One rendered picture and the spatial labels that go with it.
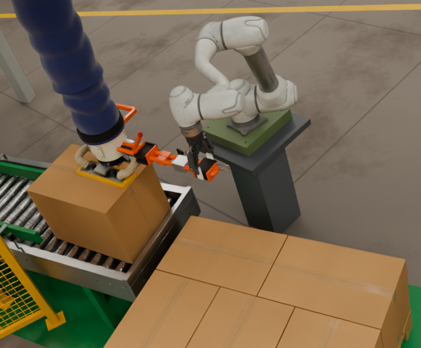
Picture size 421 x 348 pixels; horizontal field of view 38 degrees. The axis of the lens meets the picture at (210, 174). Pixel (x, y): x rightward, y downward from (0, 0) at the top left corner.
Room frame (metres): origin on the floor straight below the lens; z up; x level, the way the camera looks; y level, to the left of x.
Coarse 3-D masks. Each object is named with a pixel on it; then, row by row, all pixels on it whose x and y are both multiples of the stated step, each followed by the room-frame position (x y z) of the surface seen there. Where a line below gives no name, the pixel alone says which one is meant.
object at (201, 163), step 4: (200, 160) 2.10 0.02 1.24; (204, 160) 2.09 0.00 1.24; (200, 164) 2.07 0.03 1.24; (204, 164) 2.07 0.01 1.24; (208, 164) 2.06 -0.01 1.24; (212, 164) 2.05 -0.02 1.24; (216, 164) 2.05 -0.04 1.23; (204, 168) 2.04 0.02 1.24; (208, 168) 2.03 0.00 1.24; (212, 168) 2.03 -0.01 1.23; (204, 172) 2.02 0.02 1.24; (208, 172) 2.01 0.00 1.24; (196, 176) 2.06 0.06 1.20; (204, 176) 2.03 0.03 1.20; (208, 176) 2.00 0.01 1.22; (208, 180) 2.00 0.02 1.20
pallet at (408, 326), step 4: (408, 316) 1.73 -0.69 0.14; (408, 320) 1.73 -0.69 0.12; (408, 324) 1.72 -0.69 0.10; (404, 328) 1.68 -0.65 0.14; (408, 328) 1.72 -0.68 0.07; (404, 332) 1.67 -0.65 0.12; (408, 332) 1.71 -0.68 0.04; (404, 336) 1.70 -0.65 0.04; (408, 336) 1.71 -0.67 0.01; (400, 340) 1.62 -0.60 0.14; (400, 344) 1.62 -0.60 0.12
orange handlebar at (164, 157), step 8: (120, 104) 2.79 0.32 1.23; (136, 112) 2.70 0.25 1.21; (128, 144) 2.42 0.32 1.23; (128, 152) 2.37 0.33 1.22; (160, 152) 2.28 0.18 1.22; (168, 152) 2.25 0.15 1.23; (152, 160) 2.26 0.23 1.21; (160, 160) 2.21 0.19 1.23; (168, 160) 2.20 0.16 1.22; (184, 168) 2.11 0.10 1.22; (216, 168) 2.03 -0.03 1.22
